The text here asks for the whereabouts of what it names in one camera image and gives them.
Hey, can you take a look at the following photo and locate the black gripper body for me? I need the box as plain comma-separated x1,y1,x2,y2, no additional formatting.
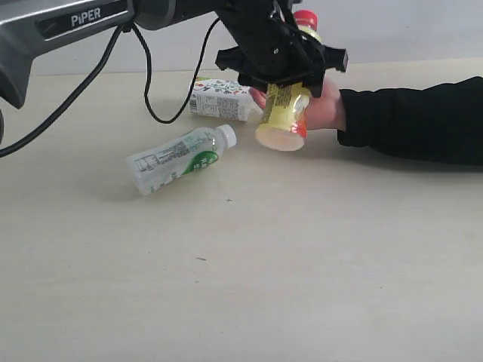
213,1,318,89

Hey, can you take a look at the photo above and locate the clear bottle white printed label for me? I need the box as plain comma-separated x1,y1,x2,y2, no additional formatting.
189,77,262,122

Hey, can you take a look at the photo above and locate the yellow bottle red cap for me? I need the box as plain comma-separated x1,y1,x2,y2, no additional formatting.
254,10,324,152

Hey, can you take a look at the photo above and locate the white bottle green label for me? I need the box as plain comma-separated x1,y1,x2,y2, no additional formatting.
127,124,238,195

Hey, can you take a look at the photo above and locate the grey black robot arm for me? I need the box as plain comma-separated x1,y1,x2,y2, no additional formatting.
1,1,348,108

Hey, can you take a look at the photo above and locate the forearm in black sleeve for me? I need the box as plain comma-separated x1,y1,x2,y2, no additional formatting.
337,76,482,166

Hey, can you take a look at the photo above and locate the bare open human hand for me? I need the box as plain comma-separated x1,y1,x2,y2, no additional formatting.
304,78,346,131

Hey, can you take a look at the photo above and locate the black cable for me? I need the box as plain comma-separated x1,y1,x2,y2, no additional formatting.
0,17,220,158

